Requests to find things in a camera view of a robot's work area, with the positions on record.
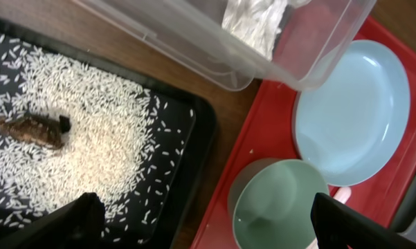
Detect brown food scrap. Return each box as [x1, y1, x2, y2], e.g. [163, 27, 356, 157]
[0, 114, 71, 150]

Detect clear plastic waste bin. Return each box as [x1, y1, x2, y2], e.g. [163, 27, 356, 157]
[80, 0, 374, 91]

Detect white tissue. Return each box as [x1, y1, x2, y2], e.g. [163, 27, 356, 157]
[221, 0, 311, 61]

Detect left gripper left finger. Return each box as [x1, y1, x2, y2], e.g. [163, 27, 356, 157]
[0, 192, 105, 249]

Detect green bowl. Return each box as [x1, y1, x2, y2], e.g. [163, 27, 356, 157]
[227, 158, 329, 249]

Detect white rice pile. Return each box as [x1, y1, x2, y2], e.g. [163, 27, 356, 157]
[0, 34, 181, 239]

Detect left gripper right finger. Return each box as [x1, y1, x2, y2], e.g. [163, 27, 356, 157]
[311, 193, 416, 249]

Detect black food waste tray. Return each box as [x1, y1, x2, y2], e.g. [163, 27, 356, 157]
[0, 19, 217, 249]

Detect light blue plate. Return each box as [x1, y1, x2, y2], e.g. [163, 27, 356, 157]
[293, 39, 410, 187]

